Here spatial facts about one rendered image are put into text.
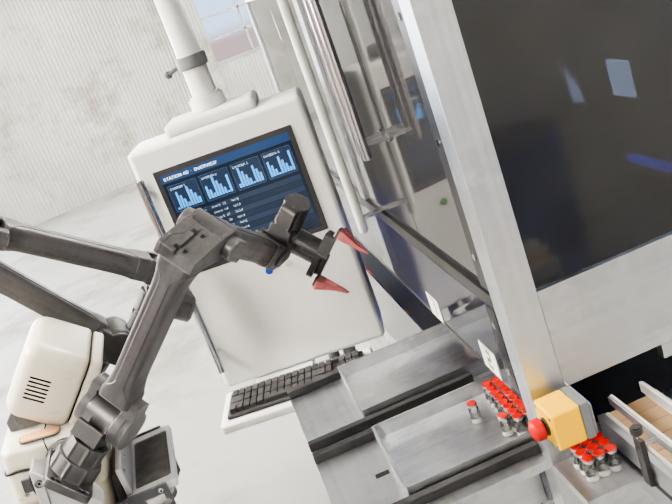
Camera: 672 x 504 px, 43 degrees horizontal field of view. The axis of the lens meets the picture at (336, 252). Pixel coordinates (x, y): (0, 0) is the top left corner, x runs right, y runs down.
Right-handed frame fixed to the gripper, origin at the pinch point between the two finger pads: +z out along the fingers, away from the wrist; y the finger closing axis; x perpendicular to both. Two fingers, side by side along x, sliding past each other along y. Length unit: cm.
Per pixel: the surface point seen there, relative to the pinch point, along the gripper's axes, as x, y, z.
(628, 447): 34, -2, 57
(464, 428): 9.3, 17.0, 35.2
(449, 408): 0.3, 17.6, 31.8
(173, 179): -43, 10, -57
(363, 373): -25.9, 28.3, 12.5
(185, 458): -180, 156, -38
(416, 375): -17.9, 19.9, 23.7
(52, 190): -872, 284, -436
